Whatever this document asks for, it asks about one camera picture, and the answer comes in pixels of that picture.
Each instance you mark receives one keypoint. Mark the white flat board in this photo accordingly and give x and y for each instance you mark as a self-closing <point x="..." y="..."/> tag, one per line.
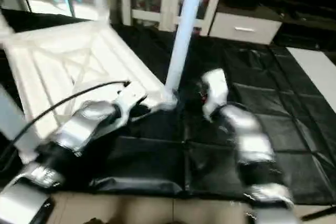
<point x="315" y="72"/>

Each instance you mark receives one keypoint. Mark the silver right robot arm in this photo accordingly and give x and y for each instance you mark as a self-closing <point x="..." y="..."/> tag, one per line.
<point x="247" y="135"/>

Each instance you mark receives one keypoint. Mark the black stand leg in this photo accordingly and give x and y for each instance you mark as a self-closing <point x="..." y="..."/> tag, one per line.
<point x="320" y="213"/>

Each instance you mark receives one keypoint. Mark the white drawer unit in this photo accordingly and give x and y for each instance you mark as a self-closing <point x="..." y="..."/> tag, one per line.
<point x="241" y="27"/>

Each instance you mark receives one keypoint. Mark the black work mat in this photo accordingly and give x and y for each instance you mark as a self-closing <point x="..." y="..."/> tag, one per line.
<point x="262" y="119"/>

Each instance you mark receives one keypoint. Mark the white plastic table top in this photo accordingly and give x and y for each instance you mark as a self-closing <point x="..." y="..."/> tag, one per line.
<point x="63" y="61"/>

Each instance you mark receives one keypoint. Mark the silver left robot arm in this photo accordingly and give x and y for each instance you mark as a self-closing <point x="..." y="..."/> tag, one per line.
<point x="79" y="129"/>

